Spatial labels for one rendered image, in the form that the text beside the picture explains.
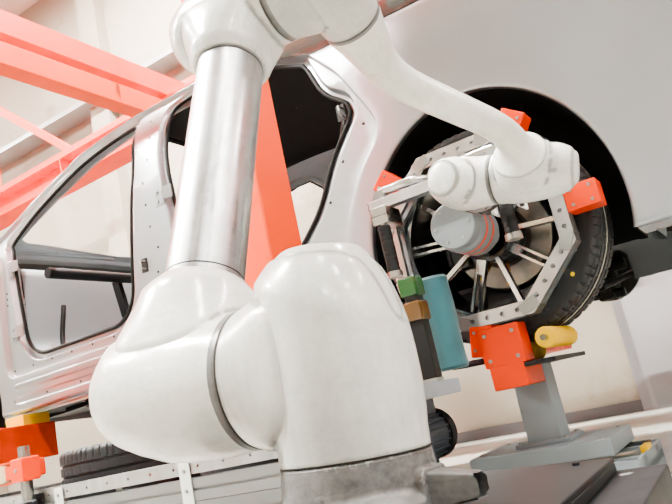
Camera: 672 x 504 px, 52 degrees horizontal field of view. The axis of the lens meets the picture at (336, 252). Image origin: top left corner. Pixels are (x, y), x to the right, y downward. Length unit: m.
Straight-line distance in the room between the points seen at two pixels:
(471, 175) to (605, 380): 4.32
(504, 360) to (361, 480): 1.35
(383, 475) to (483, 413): 5.23
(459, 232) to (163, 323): 1.21
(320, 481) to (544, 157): 0.87
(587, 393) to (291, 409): 5.04
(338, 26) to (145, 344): 0.57
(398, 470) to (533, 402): 1.48
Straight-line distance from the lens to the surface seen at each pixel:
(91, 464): 2.71
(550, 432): 2.12
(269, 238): 1.88
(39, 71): 4.39
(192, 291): 0.79
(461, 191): 1.39
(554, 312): 2.02
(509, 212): 1.75
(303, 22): 1.09
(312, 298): 0.65
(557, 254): 1.94
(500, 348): 1.97
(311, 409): 0.65
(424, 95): 1.23
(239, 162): 0.94
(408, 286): 1.37
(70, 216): 9.07
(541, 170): 1.35
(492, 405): 5.84
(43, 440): 3.64
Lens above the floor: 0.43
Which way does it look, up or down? 13 degrees up
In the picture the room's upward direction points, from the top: 12 degrees counter-clockwise
